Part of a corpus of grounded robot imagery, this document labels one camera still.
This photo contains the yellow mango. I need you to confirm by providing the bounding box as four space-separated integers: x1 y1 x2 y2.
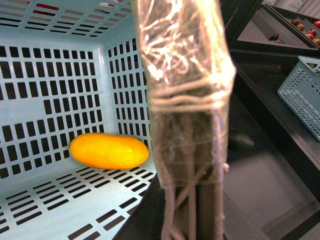
69 133 150 170

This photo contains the green avocado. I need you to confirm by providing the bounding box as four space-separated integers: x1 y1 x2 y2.
228 131 255 150

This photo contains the light blue plastic basket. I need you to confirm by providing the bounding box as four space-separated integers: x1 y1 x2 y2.
0 0 156 240

